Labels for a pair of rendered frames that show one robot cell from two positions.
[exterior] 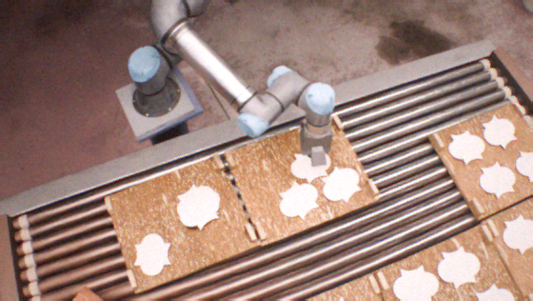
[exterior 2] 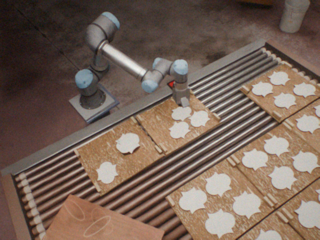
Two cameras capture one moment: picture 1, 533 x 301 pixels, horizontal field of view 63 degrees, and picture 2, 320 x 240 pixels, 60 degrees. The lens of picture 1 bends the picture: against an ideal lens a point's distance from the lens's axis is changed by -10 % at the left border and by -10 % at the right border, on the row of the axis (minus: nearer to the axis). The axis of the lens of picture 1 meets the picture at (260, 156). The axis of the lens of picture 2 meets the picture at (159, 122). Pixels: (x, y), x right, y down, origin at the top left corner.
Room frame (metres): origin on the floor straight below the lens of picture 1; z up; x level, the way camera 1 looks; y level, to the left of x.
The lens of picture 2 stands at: (-0.35, 0.13, 2.28)
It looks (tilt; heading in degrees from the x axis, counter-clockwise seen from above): 52 degrees down; 352
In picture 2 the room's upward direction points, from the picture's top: 7 degrees counter-clockwise
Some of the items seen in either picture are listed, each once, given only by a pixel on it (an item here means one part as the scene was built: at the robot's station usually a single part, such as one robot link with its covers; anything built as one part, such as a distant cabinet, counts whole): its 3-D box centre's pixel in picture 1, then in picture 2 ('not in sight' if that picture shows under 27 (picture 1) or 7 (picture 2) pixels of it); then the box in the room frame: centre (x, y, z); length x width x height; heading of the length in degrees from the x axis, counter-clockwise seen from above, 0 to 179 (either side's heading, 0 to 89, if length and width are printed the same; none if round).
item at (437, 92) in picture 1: (280, 147); (163, 109); (0.83, -0.07, 0.90); 1.95 x 0.05 x 0.05; 109
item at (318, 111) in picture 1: (319, 104); (180, 71); (0.73, -0.16, 1.29); 0.09 x 0.08 x 0.11; 47
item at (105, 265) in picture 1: (303, 195); (181, 129); (0.64, -0.14, 0.90); 1.95 x 0.05 x 0.05; 109
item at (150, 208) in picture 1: (178, 221); (118, 153); (0.56, 0.27, 0.93); 0.41 x 0.35 x 0.02; 111
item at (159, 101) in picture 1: (153, 89); (90, 94); (1.08, 0.38, 0.94); 0.15 x 0.15 x 0.10
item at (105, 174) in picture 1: (267, 121); (154, 100); (0.94, -0.03, 0.89); 2.08 x 0.08 x 0.06; 109
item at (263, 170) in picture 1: (301, 176); (177, 120); (0.70, -0.13, 0.93); 0.41 x 0.35 x 0.02; 109
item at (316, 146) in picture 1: (316, 142); (182, 95); (0.71, -0.16, 1.13); 0.12 x 0.09 x 0.16; 5
